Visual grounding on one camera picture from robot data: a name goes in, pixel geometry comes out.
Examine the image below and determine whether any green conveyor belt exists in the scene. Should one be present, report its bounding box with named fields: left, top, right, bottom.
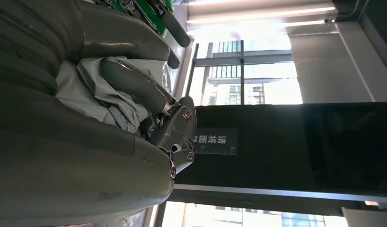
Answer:
left=111, top=0, right=175, bottom=35

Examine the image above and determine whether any black scanner machine column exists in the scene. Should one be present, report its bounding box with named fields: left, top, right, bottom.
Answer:
left=168, top=102, right=387, bottom=217

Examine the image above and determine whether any dark window frame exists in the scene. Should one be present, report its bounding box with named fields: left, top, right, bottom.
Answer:
left=152, top=40, right=349, bottom=227

